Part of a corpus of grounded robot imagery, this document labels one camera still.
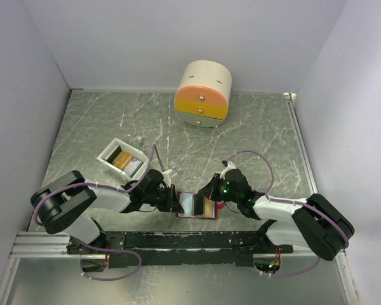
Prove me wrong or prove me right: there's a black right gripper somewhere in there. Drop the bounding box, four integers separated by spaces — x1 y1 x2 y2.
198 173 240 203

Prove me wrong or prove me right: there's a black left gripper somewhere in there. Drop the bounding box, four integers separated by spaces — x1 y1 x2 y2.
144 184 185 213

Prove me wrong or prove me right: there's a red card holder wallet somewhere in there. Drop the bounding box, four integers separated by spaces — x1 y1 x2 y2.
176 192 225 220

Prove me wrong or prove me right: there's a black credit card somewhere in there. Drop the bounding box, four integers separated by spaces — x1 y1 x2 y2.
192 194 204 216

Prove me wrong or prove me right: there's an orange credit card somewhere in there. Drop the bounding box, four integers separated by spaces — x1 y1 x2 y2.
203 199 215 218

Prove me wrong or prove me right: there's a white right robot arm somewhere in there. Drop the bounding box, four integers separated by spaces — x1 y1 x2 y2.
197 169 355 261

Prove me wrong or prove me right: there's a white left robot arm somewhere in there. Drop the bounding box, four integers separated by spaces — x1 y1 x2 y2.
30 169 184 254

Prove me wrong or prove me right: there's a white VIP portrait card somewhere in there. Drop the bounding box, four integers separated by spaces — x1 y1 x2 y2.
124 158 143 177

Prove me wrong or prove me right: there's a yellow card in tray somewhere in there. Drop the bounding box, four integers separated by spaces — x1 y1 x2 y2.
112 151 133 170

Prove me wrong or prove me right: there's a white card tray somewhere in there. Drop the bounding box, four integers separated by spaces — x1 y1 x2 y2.
97 138 149 182

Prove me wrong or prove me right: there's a round three-drawer mini cabinet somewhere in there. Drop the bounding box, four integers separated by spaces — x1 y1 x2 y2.
174 60 232 128

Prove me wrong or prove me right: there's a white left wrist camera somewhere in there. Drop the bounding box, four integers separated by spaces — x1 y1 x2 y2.
163 168 178 180

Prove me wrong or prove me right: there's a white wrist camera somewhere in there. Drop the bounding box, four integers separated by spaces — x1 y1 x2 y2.
220 160 236 177
163 168 178 180

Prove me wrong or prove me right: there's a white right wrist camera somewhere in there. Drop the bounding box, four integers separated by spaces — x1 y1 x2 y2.
220 160 236 177

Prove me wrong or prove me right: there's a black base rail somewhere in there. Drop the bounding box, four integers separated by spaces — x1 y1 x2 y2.
67 231 293 268

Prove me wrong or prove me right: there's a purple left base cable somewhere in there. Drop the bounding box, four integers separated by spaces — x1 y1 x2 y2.
76 238 143 282

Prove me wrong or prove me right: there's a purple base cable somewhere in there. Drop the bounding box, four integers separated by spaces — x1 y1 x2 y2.
76 238 143 282
260 255 321 278

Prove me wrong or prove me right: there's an aluminium frame rail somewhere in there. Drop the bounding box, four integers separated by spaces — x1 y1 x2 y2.
9 231 72 257
283 92 318 193

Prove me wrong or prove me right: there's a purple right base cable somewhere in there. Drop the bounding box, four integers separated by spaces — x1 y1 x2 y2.
260 255 321 278

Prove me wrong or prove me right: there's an aluminium front frame rail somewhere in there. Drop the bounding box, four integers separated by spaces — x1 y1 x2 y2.
9 231 72 257

